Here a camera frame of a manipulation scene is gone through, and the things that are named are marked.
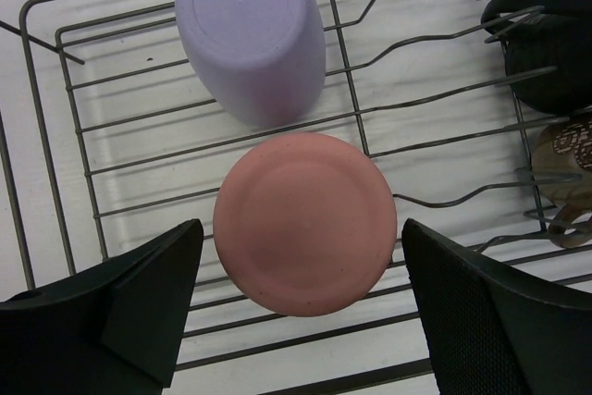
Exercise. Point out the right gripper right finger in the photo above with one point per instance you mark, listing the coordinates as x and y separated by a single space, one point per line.
491 328

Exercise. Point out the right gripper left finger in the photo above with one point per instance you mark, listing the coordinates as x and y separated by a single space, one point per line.
114 328

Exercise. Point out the tan patterned mug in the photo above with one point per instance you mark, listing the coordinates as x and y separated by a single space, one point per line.
561 164

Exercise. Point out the pink plastic cup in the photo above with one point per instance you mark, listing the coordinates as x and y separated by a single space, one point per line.
305 224

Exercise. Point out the dark brown mug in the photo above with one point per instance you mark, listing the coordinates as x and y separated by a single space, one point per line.
548 49

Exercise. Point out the lavender plastic cup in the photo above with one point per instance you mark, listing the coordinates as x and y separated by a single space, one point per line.
263 61

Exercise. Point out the wire dish rack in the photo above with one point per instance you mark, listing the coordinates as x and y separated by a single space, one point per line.
108 137

